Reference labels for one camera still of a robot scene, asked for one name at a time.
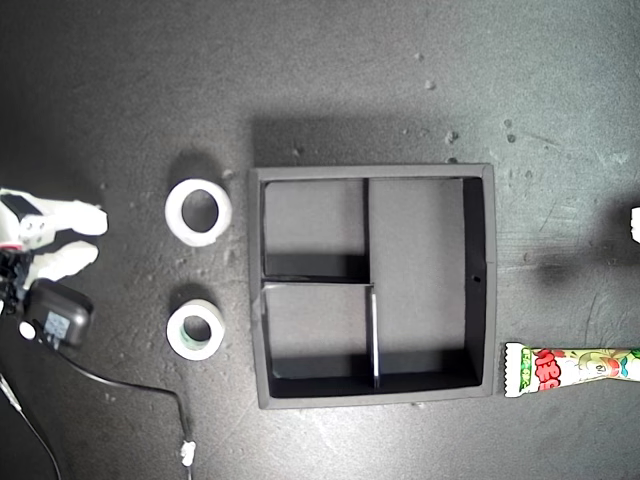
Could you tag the black tray with wells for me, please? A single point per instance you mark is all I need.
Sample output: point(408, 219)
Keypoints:
point(420, 235)

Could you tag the large white tape roll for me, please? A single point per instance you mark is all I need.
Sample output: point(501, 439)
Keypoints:
point(172, 212)

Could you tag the printed green red snack bar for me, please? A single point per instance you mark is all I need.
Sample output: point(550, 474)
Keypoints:
point(550, 372)

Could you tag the white tape roll green core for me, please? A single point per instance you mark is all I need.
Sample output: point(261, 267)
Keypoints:
point(172, 332)

